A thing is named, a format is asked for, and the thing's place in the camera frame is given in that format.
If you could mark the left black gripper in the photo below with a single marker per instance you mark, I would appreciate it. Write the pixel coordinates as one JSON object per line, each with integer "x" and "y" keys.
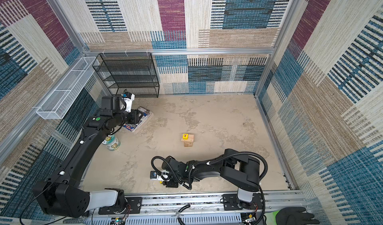
{"x": 135, "y": 117}

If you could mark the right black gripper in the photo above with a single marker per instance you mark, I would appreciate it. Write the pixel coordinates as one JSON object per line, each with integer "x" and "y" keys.
{"x": 172, "y": 184}

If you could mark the yellow cube with red letter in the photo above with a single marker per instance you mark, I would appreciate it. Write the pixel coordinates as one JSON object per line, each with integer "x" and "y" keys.
{"x": 185, "y": 136}

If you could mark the plain wood block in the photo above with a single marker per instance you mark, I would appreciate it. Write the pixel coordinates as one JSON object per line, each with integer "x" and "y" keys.
{"x": 190, "y": 139}

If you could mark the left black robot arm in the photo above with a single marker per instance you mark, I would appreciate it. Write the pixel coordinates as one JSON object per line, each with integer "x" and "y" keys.
{"x": 60, "y": 194}

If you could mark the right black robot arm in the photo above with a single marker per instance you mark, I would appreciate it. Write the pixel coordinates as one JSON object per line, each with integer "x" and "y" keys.
{"x": 244, "y": 169}

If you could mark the black and green gloved hand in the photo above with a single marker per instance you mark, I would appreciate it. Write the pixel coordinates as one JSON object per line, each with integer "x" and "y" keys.
{"x": 290, "y": 216}

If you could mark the blue paperback comic book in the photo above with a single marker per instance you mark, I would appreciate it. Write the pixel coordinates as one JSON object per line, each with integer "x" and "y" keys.
{"x": 144, "y": 115}

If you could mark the round tin can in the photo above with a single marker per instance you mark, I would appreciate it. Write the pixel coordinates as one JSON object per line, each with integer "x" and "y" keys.
{"x": 111, "y": 142}

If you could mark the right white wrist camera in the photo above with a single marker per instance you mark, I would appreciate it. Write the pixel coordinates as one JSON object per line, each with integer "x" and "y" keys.
{"x": 160, "y": 176}

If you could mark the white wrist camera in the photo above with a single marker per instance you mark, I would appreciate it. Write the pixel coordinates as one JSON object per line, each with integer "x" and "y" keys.
{"x": 160, "y": 176}
{"x": 128, "y": 99}

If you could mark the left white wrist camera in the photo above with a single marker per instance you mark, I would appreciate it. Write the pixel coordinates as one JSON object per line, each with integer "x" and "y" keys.
{"x": 128, "y": 99}

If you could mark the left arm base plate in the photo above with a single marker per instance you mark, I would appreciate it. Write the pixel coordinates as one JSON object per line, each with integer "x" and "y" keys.
{"x": 132, "y": 205}

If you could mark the black wire mesh shelf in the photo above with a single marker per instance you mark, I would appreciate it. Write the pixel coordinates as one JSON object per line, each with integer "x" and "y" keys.
{"x": 128, "y": 72}

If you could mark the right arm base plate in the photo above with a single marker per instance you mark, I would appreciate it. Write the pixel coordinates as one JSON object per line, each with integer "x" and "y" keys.
{"x": 231, "y": 202}

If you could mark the white wire mesh basket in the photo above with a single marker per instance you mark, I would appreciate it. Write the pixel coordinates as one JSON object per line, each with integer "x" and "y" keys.
{"x": 57, "y": 104}

